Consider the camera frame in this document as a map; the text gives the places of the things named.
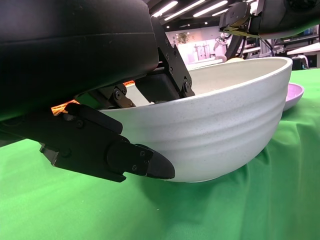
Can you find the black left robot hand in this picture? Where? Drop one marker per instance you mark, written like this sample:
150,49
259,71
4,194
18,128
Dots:
75,50

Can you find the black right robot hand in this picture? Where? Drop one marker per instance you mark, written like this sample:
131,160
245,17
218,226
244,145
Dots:
287,15

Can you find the grey-green bowl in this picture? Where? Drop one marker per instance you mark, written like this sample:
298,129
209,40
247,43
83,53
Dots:
212,130

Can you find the orange wicker basket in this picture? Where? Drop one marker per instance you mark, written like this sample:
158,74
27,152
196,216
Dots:
58,108

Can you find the lavender plate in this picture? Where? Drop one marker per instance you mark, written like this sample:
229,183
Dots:
293,95

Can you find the green tablecloth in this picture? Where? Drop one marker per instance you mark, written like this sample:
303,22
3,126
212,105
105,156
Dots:
150,212

